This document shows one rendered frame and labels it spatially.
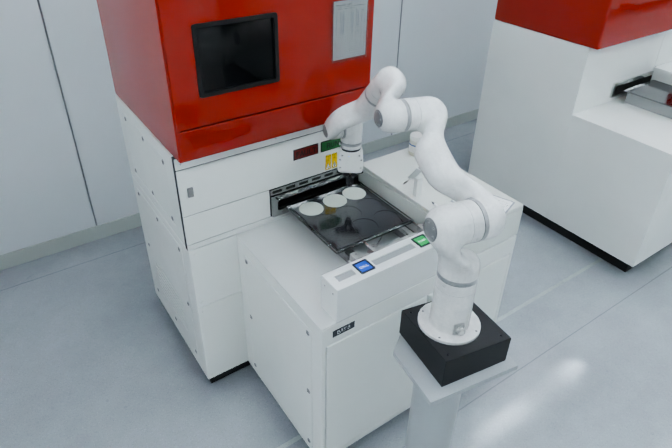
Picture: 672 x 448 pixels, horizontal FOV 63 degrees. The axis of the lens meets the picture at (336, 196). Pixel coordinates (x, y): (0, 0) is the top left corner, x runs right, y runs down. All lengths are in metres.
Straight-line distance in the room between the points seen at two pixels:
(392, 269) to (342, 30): 0.88
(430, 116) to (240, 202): 0.87
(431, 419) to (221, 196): 1.08
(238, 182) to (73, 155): 1.59
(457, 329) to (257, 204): 0.97
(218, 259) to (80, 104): 1.50
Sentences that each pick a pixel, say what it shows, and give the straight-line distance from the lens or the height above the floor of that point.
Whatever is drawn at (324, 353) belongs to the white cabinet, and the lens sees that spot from 1.93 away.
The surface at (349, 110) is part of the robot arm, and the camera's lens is 1.99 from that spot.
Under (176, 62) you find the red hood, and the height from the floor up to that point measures 1.57.
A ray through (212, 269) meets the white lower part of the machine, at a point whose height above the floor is 0.69.
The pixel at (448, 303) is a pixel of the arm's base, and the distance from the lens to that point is 1.65.
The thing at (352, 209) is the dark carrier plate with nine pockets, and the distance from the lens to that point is 2.25.
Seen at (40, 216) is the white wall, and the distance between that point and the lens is 3.69.
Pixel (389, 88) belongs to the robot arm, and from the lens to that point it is 1.72.
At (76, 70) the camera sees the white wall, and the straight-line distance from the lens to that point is 3.39.
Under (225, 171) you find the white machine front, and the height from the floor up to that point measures 1.12.
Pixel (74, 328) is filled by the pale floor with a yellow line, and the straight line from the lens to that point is 3.26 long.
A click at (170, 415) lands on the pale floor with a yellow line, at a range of 2.74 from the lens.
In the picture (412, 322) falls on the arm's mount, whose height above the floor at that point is 0.92.
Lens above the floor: 2.15
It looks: 32 degrees down
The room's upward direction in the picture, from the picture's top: 1 degrees clockwise
